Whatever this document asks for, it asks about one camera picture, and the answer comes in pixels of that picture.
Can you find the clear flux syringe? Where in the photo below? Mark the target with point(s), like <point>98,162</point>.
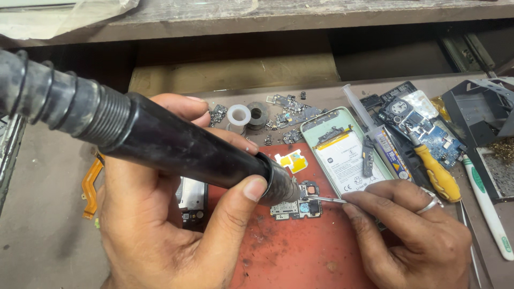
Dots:
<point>369,124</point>

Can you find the tray with brass wool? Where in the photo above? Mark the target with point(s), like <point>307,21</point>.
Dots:
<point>502,168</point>

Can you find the green phone back case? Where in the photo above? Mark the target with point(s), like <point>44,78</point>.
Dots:
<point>309,134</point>

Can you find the person's right hand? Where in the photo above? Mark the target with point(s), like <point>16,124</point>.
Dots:
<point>417,245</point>

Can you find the white tape roll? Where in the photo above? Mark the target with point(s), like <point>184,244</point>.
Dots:
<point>239,116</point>

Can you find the yellow white sticker part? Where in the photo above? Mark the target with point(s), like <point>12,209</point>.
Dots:
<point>292,161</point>

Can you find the white green toothbrush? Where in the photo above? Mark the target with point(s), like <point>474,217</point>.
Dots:
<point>486,204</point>

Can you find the blue circuit board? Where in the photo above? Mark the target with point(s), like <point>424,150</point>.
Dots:
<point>441,146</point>

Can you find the metal drawer slide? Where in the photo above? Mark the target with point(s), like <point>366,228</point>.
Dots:
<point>468,52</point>

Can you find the long steel tweezers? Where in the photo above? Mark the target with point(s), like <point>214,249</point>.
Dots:
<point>470,241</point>

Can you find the wooden shelf board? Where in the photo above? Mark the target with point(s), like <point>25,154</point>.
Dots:
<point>321,10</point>

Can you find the small black sub board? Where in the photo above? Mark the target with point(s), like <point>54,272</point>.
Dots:
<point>368,156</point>

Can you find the clear plastic bag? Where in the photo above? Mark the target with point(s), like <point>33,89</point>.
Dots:
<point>52,18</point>

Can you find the grey solder spool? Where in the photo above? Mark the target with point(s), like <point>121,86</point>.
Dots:
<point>257,115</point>

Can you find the phone motherboard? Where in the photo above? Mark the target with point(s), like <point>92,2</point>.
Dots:
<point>295,208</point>

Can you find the black phone frame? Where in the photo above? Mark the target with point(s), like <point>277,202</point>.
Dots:
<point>395,89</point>

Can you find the brown cardboard panel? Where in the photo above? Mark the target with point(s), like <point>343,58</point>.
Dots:
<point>233,74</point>

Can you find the heap of small circuit boards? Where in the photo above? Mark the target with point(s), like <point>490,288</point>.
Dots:
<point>295,112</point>

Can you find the grey metal device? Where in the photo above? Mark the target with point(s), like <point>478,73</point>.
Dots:
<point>10,160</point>

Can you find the red silicone work mat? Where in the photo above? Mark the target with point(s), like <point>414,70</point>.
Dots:
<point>297,253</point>

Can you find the gold foil piece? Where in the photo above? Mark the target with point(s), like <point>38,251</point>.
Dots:
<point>441,107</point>

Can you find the white phone battery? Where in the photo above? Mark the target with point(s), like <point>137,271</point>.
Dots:
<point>345,160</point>

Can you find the black metal stand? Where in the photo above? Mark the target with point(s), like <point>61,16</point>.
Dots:
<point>465,116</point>

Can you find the small dark circuit board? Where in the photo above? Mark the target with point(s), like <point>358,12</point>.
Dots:
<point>218,115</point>
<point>292,136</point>

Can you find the person's left hand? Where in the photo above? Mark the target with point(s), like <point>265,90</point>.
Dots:
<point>144,224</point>

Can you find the thin metal tweezers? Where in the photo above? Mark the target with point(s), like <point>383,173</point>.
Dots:
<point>325,198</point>

